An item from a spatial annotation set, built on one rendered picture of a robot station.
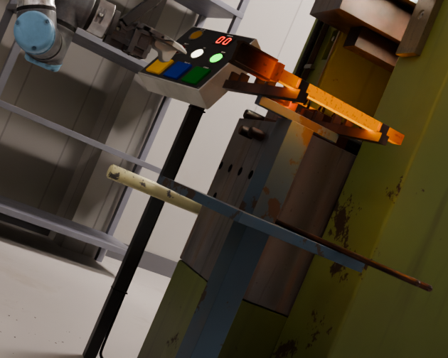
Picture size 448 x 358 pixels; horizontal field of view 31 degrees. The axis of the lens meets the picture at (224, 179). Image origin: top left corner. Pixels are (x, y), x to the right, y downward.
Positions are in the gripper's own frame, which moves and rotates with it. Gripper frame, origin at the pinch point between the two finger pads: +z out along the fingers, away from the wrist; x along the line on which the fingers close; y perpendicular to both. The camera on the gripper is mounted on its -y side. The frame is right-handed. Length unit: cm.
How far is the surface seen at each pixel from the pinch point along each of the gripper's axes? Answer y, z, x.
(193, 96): 5.8, 18.6, -41.9
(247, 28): -82, 108, -327
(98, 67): -12, 22, -307
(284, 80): 7, 5, 66
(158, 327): 73, 27, -8
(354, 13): -27.8, 37.6, 7.5
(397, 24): -31, 51, 8
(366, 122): 7, 26, 63
